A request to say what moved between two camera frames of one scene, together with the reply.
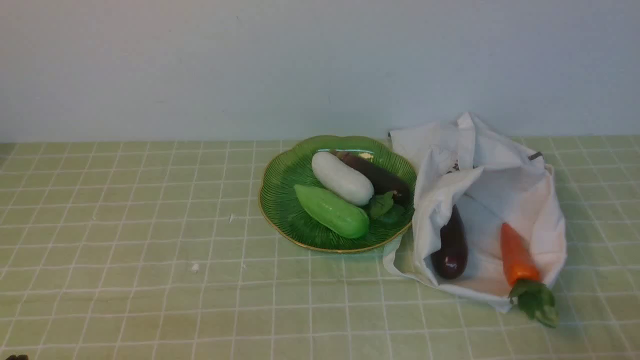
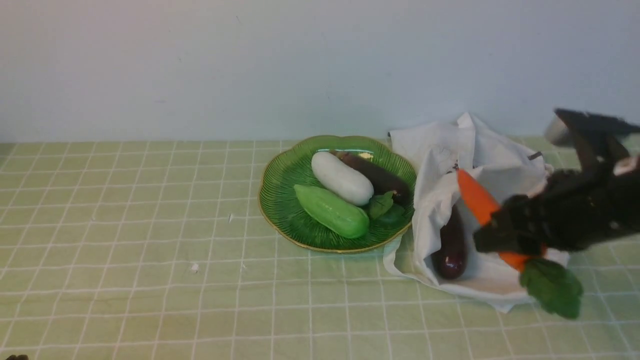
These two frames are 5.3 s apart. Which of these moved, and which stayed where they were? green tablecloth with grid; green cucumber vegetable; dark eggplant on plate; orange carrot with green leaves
Moved: orange carrot with green leaves
Stayed: dark eggplant on plate; green tablecloth with grid; green cucumber vegetable
